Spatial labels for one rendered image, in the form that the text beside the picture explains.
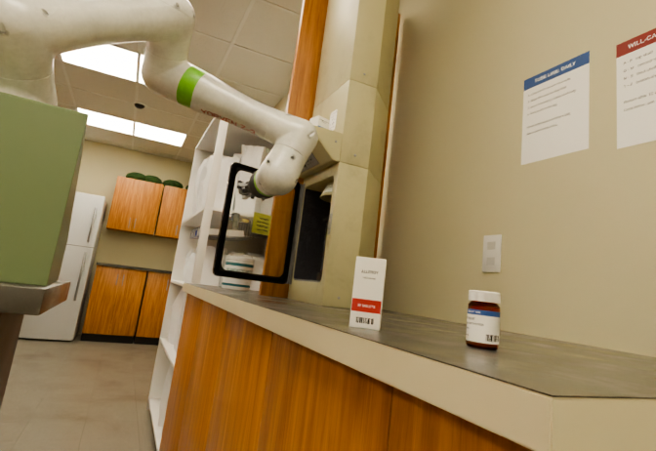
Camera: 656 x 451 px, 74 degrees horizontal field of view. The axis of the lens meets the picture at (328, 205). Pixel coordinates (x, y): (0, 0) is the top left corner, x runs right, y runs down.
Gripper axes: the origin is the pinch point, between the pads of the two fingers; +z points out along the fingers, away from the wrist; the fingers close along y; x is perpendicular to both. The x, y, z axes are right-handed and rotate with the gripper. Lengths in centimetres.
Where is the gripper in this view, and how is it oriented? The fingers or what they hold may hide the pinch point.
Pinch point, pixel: (246, 193)
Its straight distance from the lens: 152.6
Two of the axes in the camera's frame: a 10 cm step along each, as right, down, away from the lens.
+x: -1.2, 9.7, -1.9
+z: -4.2, 1.2, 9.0
